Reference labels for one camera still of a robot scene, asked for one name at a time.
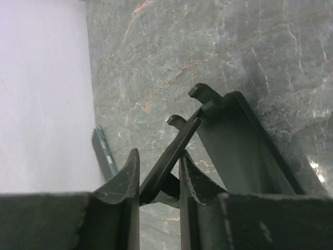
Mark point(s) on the black phone clear case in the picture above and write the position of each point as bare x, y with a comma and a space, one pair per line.
103, 154

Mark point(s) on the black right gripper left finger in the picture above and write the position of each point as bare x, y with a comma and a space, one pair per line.
111, 219

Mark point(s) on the black folding phone stand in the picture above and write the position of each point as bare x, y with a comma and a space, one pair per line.
240, 149

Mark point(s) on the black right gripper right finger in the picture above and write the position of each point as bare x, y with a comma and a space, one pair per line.
206, 217

